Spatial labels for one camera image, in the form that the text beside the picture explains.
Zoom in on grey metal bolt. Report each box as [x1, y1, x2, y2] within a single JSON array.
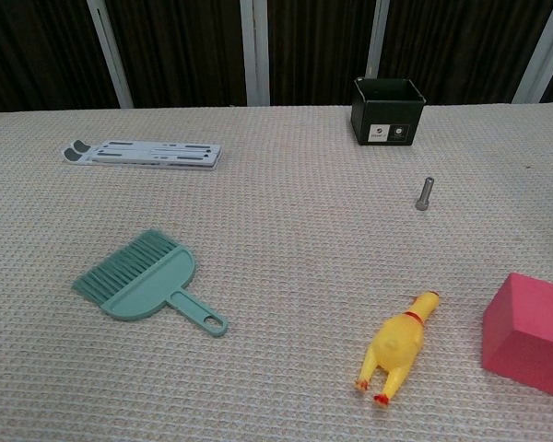
[[414, 176, 435, 212]]

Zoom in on white folding laptop stand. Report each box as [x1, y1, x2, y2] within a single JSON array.
[[63, 139, 223, 172]]

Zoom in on green hand brush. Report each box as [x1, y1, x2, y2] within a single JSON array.
[[72, 228, 229, 340]]

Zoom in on beige woven tablecloth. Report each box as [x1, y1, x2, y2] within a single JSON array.
[[0, 101, 553, 442]]

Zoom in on black open cardboard box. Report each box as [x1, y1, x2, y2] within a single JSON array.
[[349, 76, 428, 147]]

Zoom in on yellow rubber chicken toy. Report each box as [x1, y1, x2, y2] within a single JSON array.
[[353, 290, 441, 407]]

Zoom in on dark curtain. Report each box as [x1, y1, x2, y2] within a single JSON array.
[[0, 0, 553, 114]]

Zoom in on pink foam cube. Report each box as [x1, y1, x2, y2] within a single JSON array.
[[481, 272, 553, 398]]

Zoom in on white frame post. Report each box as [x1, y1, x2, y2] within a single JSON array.
[[511, 0, 553, 105], [239, 0, 271, 107], [365, 0, 392, 80], [86, 0, 135, 110]]

